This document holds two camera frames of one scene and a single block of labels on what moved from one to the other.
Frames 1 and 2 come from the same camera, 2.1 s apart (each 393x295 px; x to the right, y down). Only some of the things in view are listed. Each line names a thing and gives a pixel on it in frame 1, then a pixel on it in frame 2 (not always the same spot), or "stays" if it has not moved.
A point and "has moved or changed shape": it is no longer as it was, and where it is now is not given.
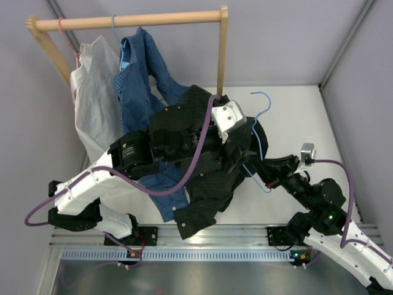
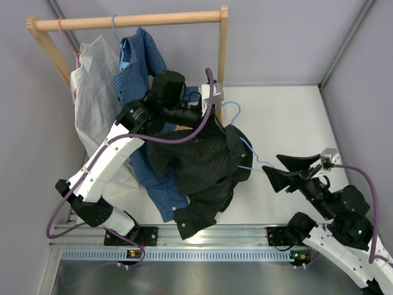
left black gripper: (239, 154) → (212, 125)
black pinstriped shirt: (177, 128) has moved or changed shape
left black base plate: (140, 236) stays
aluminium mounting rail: (169, 237) stays
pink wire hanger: (76, 54) stays
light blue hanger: (268, 191) has moved or changed shape
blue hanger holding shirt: (121, 45) stays
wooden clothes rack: (36, 25) stays
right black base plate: (280, 236) stays
